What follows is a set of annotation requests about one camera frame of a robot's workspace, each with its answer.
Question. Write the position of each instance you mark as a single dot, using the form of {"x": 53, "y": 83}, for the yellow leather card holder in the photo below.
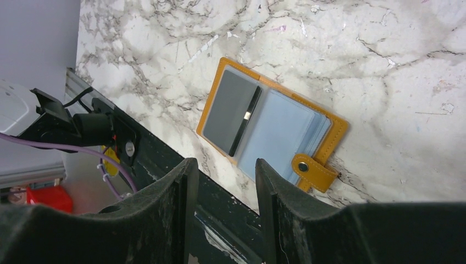
{"x": 293, "y": 134}

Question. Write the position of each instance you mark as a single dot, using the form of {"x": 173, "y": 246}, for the red object below table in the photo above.
{"x": 55, "y": 197}

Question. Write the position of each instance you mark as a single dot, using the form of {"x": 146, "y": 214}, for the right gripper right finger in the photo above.
{"x": 298, "y": 228}

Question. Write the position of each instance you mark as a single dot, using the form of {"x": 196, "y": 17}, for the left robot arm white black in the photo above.
{"x": 34, "y": 118}

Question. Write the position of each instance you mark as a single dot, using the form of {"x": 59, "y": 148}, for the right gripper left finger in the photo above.
{"x": 152, "y": 226}

